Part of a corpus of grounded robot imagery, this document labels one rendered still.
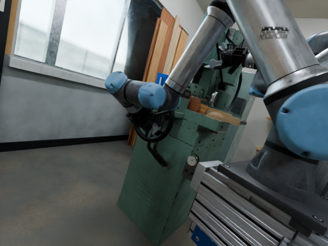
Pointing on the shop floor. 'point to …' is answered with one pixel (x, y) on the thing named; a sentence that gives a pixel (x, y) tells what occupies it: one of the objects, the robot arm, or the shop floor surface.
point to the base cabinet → (161, 186)
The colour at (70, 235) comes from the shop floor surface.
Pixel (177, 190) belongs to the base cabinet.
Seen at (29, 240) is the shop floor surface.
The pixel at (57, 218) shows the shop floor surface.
